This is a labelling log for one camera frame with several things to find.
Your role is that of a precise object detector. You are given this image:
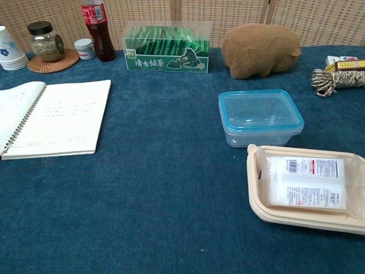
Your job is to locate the white spiral notebook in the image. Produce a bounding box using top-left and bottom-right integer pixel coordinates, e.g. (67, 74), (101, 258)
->
(0, 79), (112, 161)

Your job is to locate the blue table cloth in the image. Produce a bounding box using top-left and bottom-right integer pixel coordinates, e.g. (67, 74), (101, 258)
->
(0, 44), (365, 274)

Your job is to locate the clear container with blue lid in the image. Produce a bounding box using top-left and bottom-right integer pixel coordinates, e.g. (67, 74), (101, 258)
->
(218, 89), (305, 148)

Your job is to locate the clear green tea bag box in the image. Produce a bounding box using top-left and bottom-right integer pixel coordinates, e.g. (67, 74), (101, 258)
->
(123, 21), (213, 74)

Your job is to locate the beige food tray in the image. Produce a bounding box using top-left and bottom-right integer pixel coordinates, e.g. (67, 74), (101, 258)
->
(246, 143), (365, 236)

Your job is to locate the brown plush animal toy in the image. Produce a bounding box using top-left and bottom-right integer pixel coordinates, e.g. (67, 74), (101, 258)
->
(221, 23), (302, 79)

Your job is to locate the woven folding screen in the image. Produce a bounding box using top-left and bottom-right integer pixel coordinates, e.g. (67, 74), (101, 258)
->
(0, 0), (365, 54)

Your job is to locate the small white cream jar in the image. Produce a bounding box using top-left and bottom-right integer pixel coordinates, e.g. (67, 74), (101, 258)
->
(74, 38), (95, 61)

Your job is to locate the cola bottle with red label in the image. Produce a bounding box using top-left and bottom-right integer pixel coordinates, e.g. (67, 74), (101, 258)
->
(80, 0), (116, 63)

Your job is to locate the white packaged sponge block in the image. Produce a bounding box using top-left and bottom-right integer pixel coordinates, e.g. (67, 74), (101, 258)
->
(262, 155), (348, 213)

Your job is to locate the round woven rattan coaster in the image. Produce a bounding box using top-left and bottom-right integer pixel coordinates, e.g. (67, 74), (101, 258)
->
(27, 48), (80, 74)

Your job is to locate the glass jar with black lid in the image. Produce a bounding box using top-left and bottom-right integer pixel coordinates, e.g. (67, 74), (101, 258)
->
(26, 21), (65, 63)

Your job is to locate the small white box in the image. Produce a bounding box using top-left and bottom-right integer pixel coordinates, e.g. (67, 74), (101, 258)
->
(326, 55), (359, 67)

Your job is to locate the yellow and brown small box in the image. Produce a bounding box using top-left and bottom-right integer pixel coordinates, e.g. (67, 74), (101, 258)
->
(325, 59), (365, 72)

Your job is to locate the stack of white paper cups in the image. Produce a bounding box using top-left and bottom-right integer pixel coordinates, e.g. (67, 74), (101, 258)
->
(0, 25), (30, 71)

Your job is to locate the bundle of twisted rope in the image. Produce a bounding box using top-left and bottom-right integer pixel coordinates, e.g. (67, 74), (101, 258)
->
(310, 68), (365, 98)

